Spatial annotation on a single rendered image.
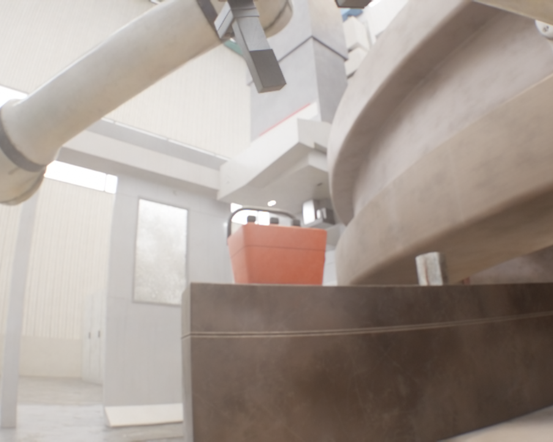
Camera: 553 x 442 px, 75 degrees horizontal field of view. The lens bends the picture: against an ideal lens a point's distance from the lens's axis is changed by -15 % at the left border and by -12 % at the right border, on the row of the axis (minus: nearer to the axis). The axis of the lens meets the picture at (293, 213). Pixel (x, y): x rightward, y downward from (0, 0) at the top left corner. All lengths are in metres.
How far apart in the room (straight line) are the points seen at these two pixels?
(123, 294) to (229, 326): 3.03
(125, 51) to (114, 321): 3.18
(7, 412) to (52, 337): 10.61
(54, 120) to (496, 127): 1.01
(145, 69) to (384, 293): 0.67
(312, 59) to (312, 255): 3.87
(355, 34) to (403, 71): 5.08
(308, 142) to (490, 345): 2.85
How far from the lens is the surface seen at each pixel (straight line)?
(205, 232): 4.33
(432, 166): 1.28
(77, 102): 0.76
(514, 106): 1.13
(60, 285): 14.35
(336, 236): 5.27
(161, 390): 3.90
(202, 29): 0.70
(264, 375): 0.81
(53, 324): 14.17
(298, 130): 3.66
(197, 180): 4.29
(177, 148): 4.31
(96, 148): 3.92
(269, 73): 0.39
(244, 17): 0.42
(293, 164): 3.86
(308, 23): 4.99
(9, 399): 3.61
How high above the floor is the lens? 0.53
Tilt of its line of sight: 20 degrees up
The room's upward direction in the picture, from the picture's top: 3 degrees counter-clockwise
